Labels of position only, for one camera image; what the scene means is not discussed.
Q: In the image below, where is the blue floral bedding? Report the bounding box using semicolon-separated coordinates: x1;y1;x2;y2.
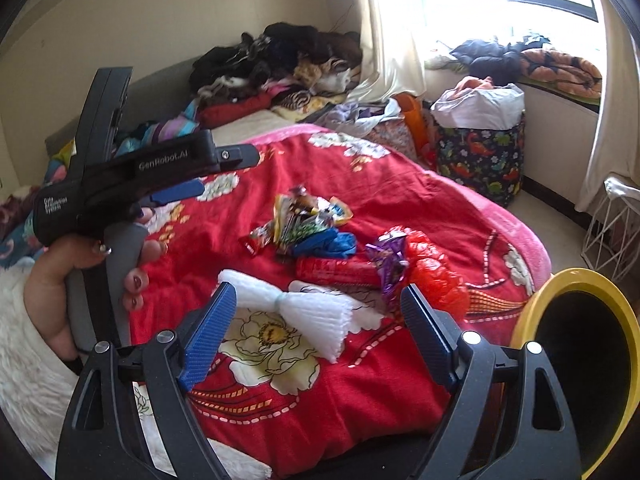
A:
0;135;78;270

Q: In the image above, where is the yellow snack packet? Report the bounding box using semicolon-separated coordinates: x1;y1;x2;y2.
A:
272;193;304;249

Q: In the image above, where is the window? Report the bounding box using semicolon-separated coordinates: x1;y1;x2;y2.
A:
419;0;602;57

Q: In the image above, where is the white cloth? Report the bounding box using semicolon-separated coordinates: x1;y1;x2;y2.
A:
431;84;526;131

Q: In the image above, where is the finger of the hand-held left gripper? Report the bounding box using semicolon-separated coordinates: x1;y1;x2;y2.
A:
212;143;262;168
137;180;207;209

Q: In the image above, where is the white wire basket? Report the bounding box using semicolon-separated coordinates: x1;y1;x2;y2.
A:
585;174;640;274

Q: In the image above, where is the cream curtain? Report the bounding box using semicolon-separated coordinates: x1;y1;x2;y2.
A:
575;0;640;217
350;0;432;107

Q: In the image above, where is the blue rubber glove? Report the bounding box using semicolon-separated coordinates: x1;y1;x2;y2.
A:
292;230;357;261

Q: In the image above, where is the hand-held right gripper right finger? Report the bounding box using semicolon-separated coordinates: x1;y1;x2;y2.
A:
400;284;583;480

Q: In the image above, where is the small red candy wrapper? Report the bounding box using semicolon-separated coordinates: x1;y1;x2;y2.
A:
241;225;274;256

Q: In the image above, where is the red floral blanket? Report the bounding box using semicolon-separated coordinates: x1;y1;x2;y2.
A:
65;122;553;480

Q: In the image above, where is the green patterned wrapper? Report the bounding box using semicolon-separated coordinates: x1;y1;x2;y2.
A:
277;217;329;256

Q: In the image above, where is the dark jacket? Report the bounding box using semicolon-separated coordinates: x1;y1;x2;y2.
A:
450;35;557;87

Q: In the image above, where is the pink cloth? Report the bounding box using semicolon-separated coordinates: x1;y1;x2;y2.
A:
440;76;495;103

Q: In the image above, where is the purple striped cloth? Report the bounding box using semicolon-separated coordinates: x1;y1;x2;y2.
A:
117;100;202;157

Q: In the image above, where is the grey bed headboard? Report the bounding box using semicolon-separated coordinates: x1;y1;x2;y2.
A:
45;55;212;157

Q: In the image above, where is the red cylindrical packet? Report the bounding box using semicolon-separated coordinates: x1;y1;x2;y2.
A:
295;257;387;292

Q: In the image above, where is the red plastic bag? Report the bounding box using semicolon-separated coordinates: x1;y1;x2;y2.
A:
380;227;471;317

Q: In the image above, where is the yellow trash bin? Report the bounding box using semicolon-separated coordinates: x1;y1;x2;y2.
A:
510;267;640;480

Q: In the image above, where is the person's left forearm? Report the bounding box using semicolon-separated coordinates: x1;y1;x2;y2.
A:
0;260;86;461

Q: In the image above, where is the beige bed sheet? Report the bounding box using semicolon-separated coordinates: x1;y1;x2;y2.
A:
209;107;332;147

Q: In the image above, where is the orange bag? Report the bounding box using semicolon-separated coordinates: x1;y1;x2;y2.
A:
392;92;432;155

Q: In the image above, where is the purple foil wrapper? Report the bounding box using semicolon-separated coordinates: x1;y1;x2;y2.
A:
365;232;412;307

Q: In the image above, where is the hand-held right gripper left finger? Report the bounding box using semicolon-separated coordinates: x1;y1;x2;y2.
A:
55;281;237;480

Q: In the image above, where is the pile of dark clothes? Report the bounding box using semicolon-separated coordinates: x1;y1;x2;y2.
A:
187;22;364;130

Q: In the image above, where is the person's left hand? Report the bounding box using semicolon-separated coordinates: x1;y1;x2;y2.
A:
22;205;164;367

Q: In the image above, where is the dinosaur print laundry basket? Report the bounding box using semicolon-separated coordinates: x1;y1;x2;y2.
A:
435;110;527;209

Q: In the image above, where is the white foam net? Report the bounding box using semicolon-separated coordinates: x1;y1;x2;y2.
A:
217;269;358;364

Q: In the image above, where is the dark candy wrapper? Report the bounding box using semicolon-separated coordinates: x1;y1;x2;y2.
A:
288;186;324;214

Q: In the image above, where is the orange patterned blanket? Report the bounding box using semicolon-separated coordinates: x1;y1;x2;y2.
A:
517;47;604;102

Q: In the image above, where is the floral fabric bag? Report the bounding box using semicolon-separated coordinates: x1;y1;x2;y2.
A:
369;120;417;162

